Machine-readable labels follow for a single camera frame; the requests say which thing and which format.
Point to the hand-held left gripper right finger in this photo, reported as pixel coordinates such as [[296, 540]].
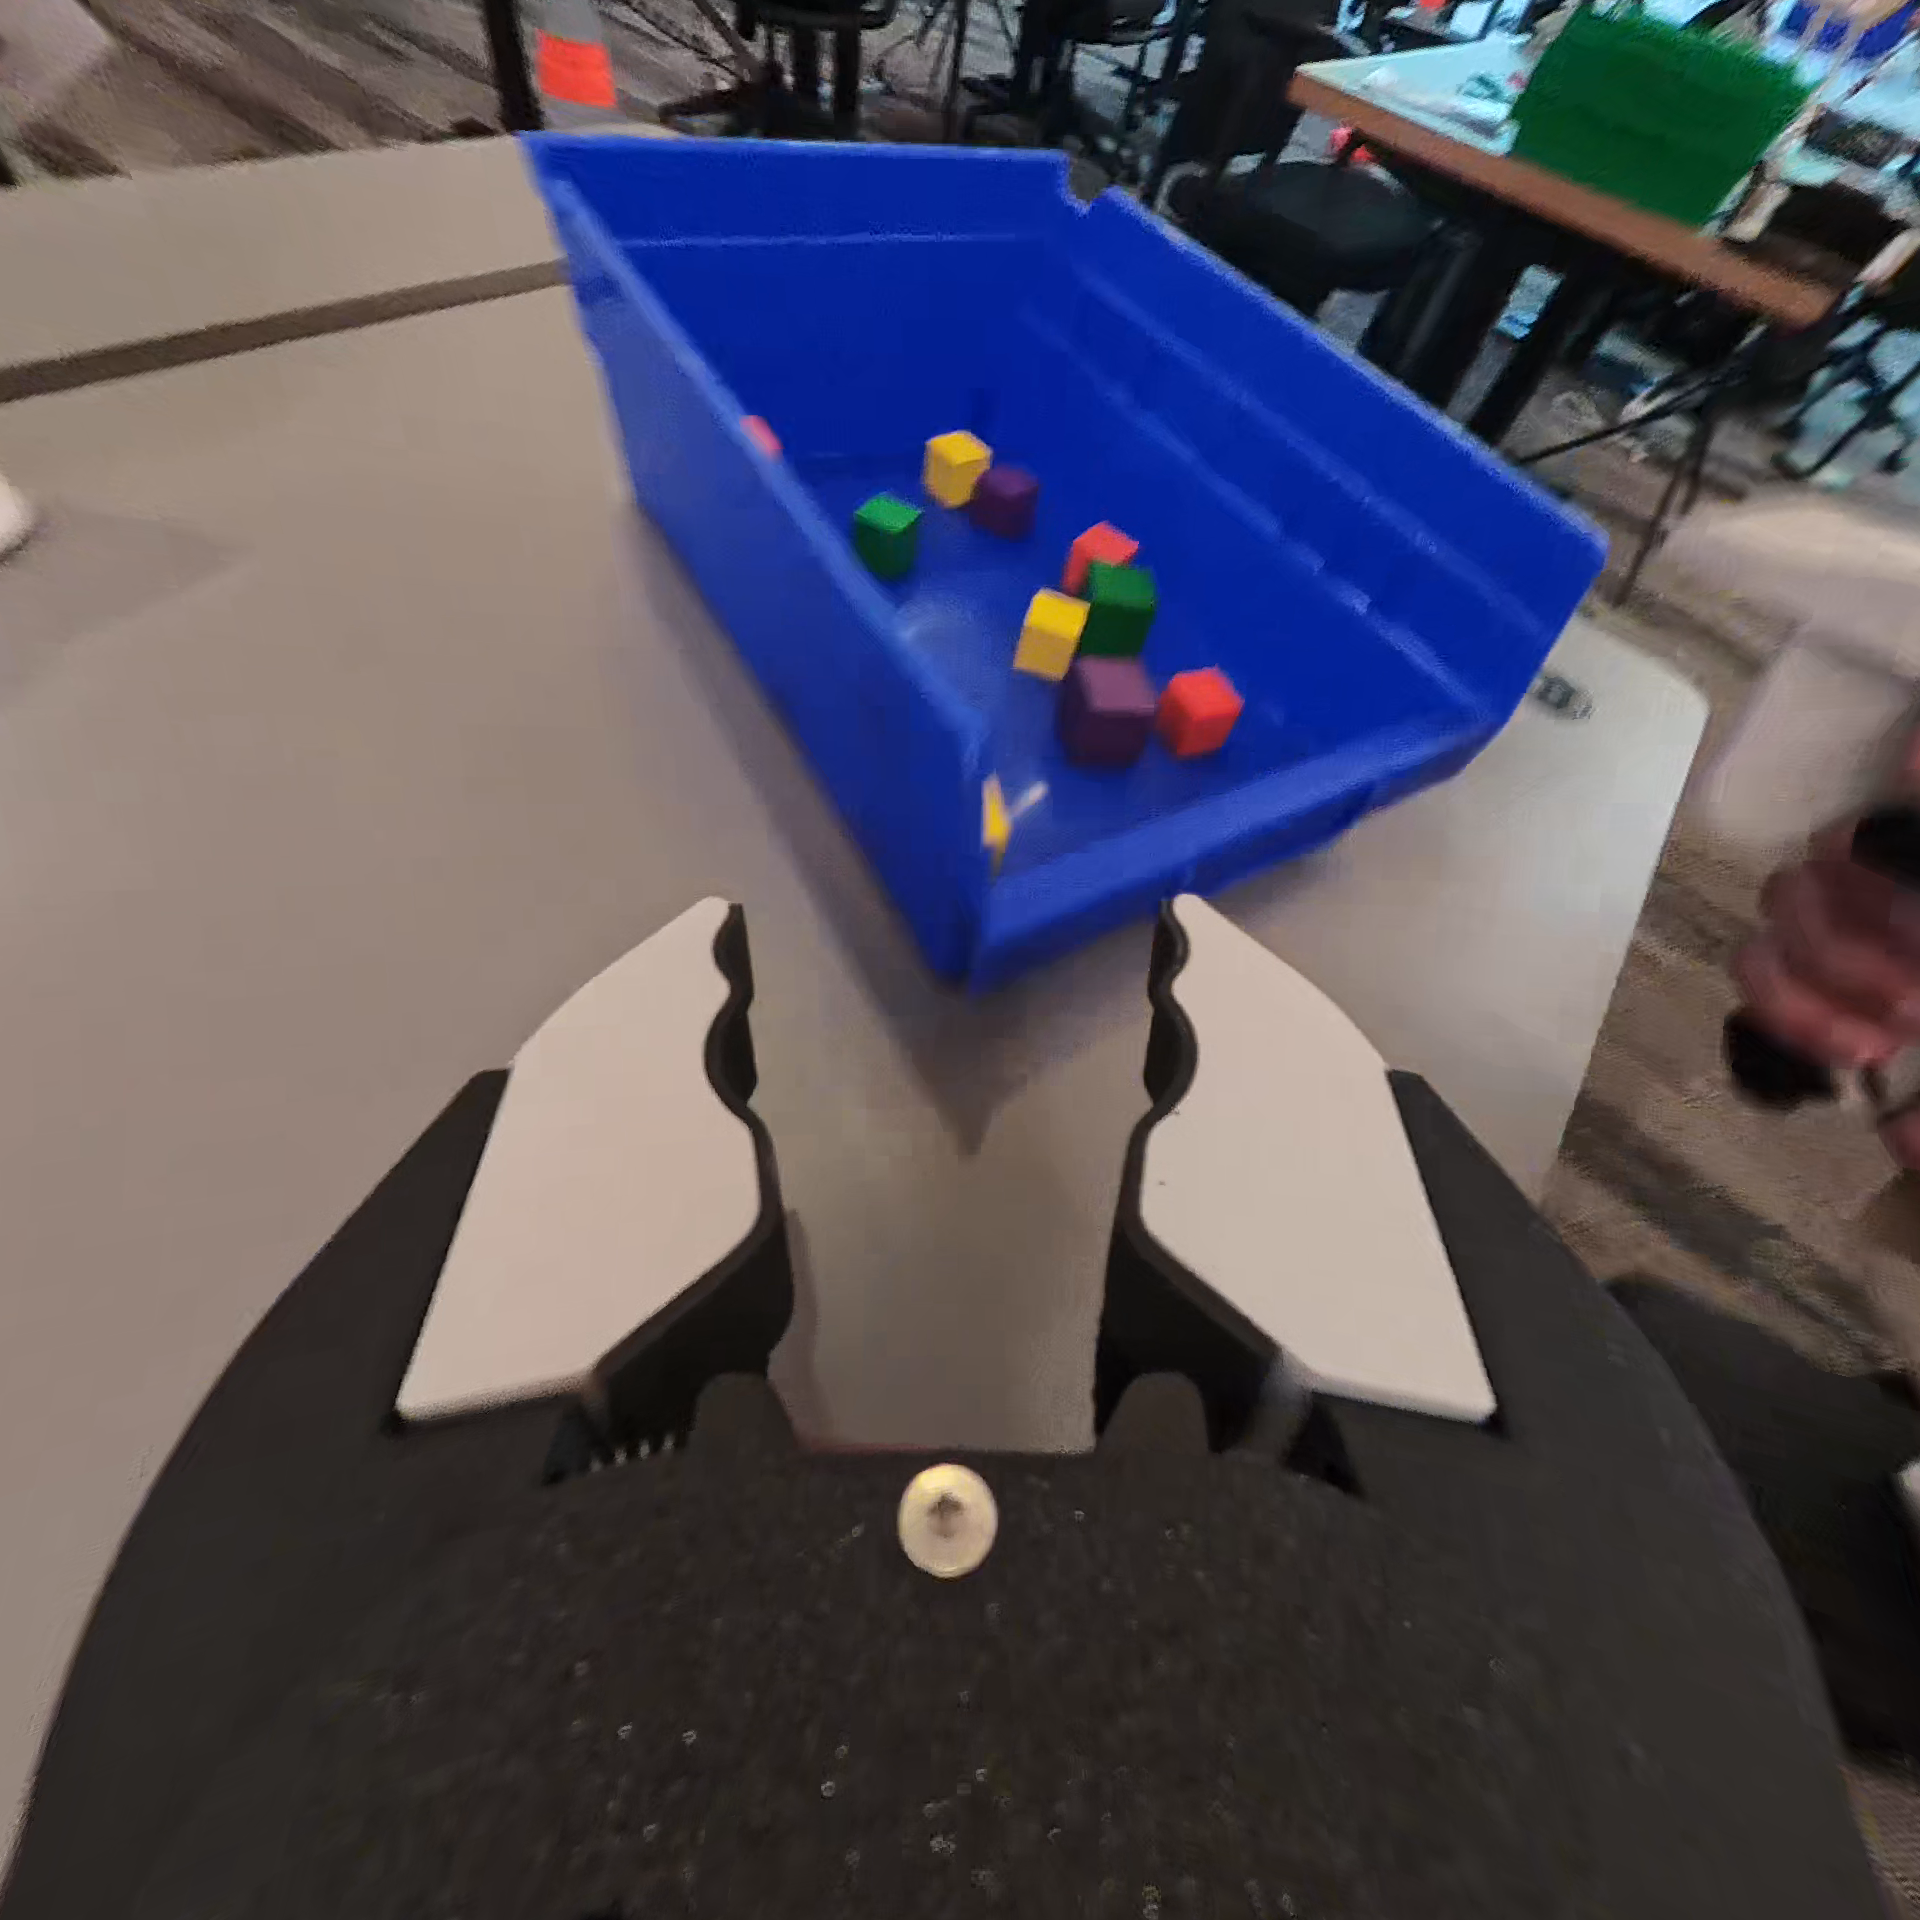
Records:
[[1306, 1215]]

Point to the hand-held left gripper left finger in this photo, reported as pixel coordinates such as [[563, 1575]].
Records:
[[599, 1201]]

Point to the purple wooden cube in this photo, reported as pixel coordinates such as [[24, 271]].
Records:
[[1106, 710], [1003, 501]]

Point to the blue plastic bin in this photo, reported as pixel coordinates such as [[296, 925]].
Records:
[[1276, 494]]

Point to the person's right forearm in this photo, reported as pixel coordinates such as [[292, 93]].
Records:
[[1799, 661]]

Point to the metal table grommet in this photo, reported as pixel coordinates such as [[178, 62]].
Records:
[[1559, 701]]

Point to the person's black pants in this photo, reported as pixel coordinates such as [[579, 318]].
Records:
[[1786, 1501]]

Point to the brown wooden desk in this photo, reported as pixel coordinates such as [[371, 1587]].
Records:
[[1575, 212]]

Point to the green bin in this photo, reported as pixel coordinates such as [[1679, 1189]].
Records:
[[1651, 113]]

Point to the orange traffic cone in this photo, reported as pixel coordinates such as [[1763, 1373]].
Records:
[[577, 71]]

